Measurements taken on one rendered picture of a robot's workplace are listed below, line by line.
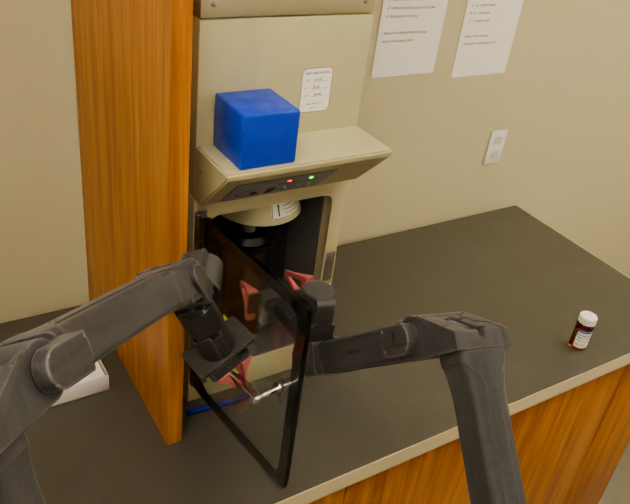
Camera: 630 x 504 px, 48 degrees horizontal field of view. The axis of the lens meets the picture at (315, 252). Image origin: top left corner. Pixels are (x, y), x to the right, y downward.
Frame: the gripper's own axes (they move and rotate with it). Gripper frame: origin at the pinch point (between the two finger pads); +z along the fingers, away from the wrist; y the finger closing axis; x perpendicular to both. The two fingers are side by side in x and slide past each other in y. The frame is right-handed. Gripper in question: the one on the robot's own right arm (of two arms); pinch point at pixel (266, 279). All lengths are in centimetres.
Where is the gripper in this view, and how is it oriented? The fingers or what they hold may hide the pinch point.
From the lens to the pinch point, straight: 143.4
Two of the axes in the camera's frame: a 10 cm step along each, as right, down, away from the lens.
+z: -5.1, -5.4, 6.7
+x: -1.3, 8.2, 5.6
